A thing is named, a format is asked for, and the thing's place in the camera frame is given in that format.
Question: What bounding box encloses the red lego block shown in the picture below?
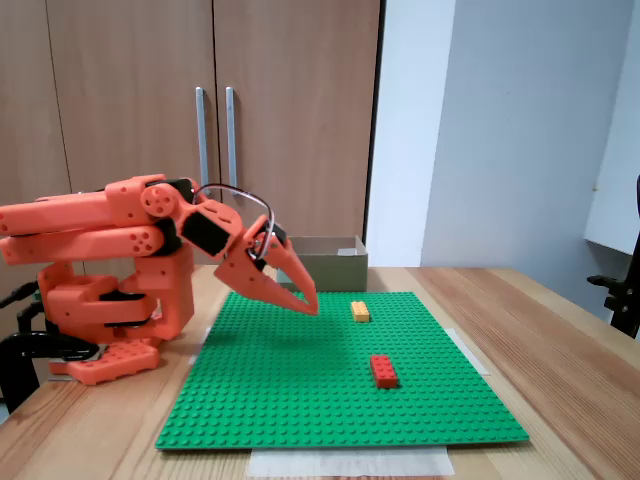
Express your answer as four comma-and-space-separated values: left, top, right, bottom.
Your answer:
369, 354, 400, 390

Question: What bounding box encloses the cardboard box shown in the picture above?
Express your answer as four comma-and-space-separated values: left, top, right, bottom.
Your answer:
273, 235, 370, 294

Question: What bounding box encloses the green lego baseplate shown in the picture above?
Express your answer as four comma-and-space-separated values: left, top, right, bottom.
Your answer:
154, 291, 531, 452

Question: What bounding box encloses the small translucent tape strip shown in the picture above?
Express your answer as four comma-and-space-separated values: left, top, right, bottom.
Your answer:
186, 326, 214, 367

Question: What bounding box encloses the narrow translucent tape strip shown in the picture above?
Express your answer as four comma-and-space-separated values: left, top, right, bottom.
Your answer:
443, 327, 492, 378

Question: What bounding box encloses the wide translucent tape strip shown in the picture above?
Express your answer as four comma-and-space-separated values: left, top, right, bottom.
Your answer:
246, 445, 456, 479

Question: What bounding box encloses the brown wooden cabinet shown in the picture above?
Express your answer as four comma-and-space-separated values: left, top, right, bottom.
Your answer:
0, 0, 387, 321

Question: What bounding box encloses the black table clamp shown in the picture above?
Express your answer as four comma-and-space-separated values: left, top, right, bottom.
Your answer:
0, 329, 102, 416

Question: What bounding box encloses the black chair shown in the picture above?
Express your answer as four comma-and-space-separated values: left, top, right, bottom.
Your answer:
586, 174, 640, 342

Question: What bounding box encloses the white board panel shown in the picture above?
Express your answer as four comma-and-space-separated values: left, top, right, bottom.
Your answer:
583, 0, 640, 257

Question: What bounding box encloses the gripper motor cable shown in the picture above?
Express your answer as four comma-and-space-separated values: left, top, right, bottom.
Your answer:
191, 183, 278, 264

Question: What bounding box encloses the metal cabinet handle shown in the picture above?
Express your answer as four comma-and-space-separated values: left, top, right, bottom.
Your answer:
224, 86, 239, 190
194, 86, 211, 189

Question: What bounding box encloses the black power cable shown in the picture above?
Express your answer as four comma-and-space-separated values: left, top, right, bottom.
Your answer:
15, 301, 50, 334
0, 282, 41, 310

